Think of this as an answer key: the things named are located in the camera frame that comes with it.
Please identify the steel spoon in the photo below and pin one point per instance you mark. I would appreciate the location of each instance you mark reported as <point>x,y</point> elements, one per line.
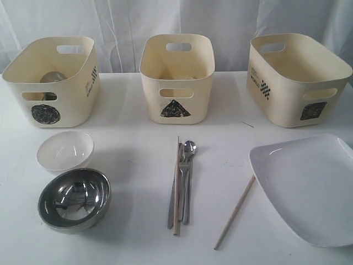
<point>189,149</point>

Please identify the wooden chopstick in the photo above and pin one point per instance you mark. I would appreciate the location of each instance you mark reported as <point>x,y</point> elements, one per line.
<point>176,192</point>
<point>234,213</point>

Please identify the steel fork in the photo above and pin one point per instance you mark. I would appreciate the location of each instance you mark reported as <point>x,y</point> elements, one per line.
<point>186,193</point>

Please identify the steel table knife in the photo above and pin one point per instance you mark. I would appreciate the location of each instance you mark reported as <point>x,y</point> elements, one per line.
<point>171,204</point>

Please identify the white ceramic bowl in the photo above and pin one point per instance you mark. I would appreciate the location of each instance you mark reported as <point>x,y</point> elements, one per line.
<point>65,151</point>

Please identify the stainless steel bowl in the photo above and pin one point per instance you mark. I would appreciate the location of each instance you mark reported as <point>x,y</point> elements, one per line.
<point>75,200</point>

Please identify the steel mug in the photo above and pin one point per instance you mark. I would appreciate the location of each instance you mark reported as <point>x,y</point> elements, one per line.
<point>50,77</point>

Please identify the cream bin with triangle mark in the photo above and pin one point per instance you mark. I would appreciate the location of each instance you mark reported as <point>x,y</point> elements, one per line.
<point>177,74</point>

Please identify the white curtain backdrop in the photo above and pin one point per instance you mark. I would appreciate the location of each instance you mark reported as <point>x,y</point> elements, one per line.
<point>120,29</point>

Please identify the cream bin with square mark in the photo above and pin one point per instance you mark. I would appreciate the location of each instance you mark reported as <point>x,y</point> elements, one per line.
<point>294,79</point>

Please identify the cream bin with circle mark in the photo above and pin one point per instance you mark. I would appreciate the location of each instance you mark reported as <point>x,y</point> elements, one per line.
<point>75,57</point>

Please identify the white square plate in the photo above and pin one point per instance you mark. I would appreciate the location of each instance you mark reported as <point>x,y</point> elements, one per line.
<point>308,181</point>

